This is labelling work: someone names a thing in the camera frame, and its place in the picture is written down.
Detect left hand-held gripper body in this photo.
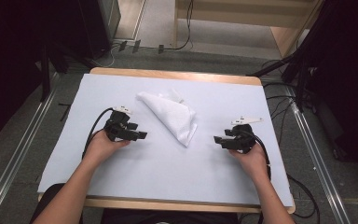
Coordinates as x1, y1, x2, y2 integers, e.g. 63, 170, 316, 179
103, 105, 132, 143

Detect black floor cable loop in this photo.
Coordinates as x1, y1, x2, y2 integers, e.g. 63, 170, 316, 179
287, 173, 321, 219

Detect black tripod stand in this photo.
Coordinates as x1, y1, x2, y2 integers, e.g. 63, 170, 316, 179
246, 31, 313, 113

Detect white mesh laundry bag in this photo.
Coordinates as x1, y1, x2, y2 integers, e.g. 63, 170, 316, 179
135, 88, 199, 148

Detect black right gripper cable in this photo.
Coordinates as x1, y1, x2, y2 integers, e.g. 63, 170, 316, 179
243, 129, 273, 182

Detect light wooden bench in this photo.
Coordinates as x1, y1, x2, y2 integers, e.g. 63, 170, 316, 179
173, 0, 324, 59

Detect black hanging cable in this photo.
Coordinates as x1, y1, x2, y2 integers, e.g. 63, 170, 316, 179
159, 0, 195, 52

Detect pale blue table sheet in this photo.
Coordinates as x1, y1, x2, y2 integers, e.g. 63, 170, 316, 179
36, 73, 295, 208

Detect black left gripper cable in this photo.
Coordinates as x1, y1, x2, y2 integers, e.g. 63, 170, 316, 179
81, 106, 115, 161

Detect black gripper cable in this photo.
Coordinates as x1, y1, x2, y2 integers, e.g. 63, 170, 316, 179
243, 129, 273, 182
81, 106, 115, 161

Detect black metal stand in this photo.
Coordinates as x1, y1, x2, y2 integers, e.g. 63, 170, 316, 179
40, 43, 52, 102

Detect aluminium floor rail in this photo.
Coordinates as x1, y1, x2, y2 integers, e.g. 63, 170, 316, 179
287, 87, 352, 224
0, 90, 59, 224

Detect black cabinet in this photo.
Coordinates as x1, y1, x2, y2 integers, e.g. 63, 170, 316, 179
77, 0, 122, 60

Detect wooden table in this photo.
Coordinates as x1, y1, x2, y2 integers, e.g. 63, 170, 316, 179
36, 66, 296, 215

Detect black floor cables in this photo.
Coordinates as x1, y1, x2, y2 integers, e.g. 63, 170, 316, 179
260, 59, 296, 147

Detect person's right hand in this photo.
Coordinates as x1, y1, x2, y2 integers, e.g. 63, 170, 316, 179
228, 141, 270, 185

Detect black curtain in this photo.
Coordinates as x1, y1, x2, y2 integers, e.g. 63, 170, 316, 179
304, 0, 358, 185
0, 0, 85, 147

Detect person's left hand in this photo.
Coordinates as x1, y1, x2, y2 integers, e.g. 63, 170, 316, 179
85, 129, 131, 164

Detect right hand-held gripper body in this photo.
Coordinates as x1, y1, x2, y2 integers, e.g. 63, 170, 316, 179
229, 116, 265, 154

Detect white floor cable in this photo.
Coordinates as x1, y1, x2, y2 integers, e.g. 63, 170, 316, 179
98, 43, 120, 68

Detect person's dark lap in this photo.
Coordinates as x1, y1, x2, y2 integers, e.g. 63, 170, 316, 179
29, 182, 241, 224

